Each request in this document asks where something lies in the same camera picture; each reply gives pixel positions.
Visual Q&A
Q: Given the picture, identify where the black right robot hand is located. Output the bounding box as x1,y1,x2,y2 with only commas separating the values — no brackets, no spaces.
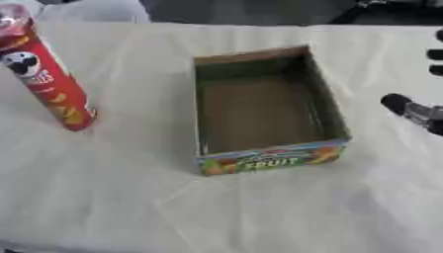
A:
379,29,443,137

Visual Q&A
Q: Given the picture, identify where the open cardboard box green inside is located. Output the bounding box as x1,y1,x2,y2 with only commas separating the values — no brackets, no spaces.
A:
192,44,353,177

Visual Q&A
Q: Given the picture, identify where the red cylindrical chips can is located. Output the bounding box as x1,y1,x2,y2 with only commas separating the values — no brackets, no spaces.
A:
0,3,99,132

